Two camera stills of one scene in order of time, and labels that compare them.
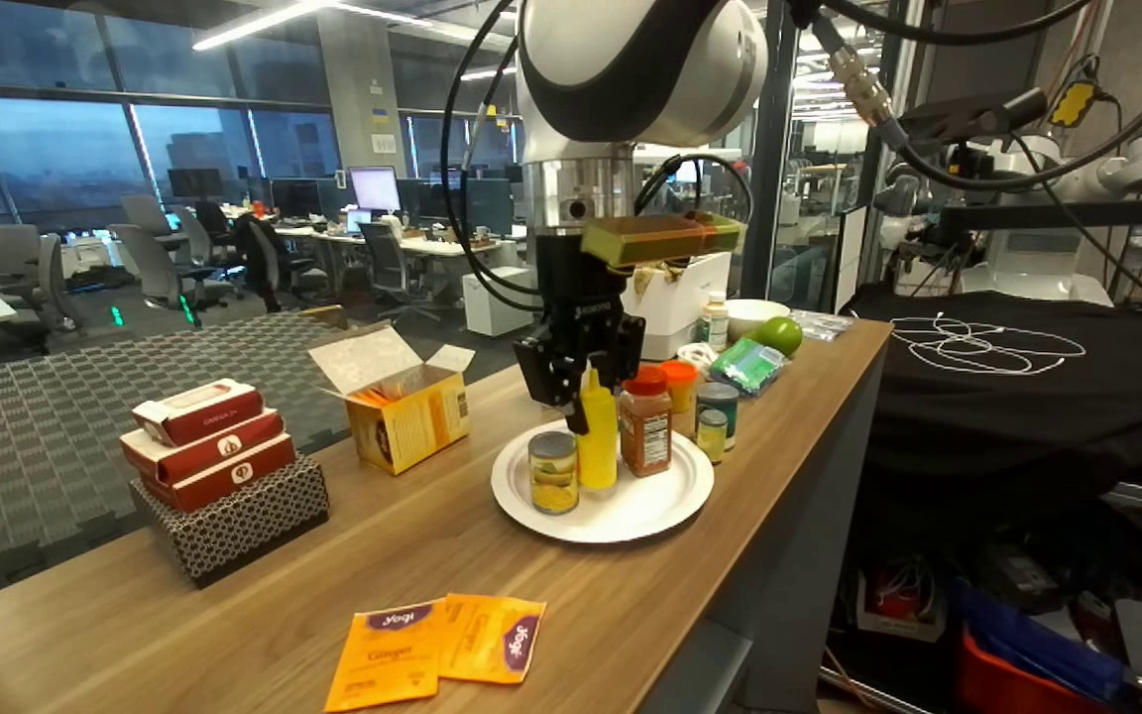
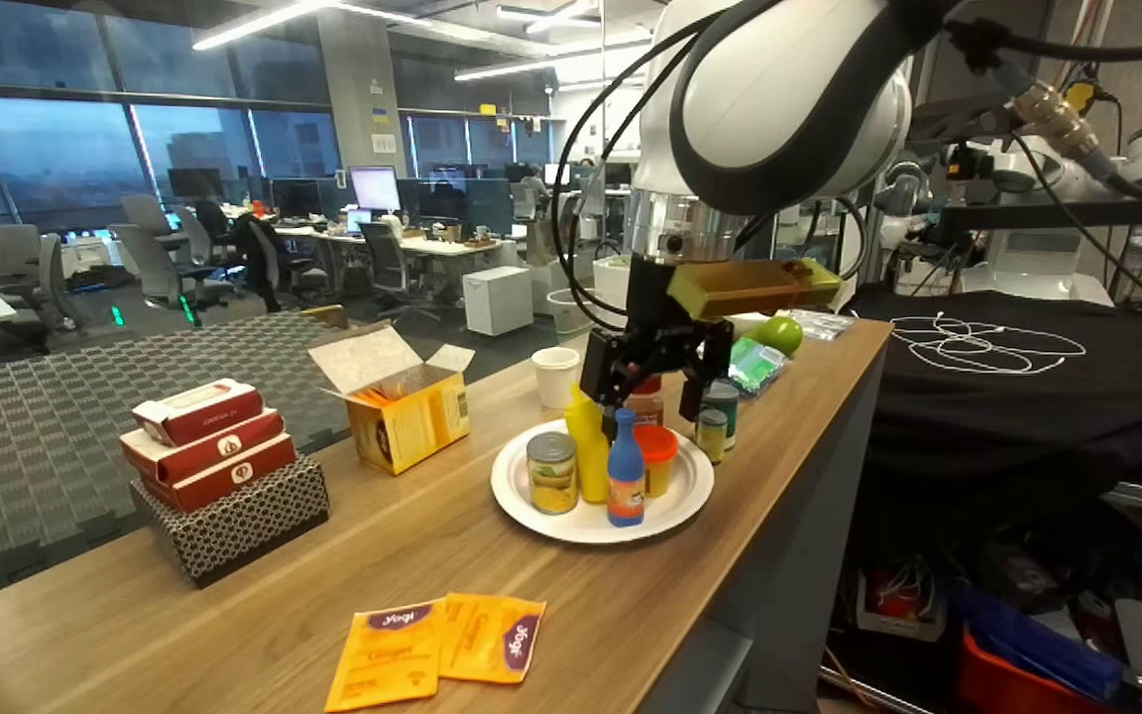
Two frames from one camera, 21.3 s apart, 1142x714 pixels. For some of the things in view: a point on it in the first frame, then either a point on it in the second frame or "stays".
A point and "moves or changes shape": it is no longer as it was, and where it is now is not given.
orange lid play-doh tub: x=685 y=393 moves or changes shape
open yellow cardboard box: x=400 y=405 stays
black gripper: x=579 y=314 -> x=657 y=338
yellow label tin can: x=558 y=474 stays
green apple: x=778 y=334 stays
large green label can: x=720 y=393 stays
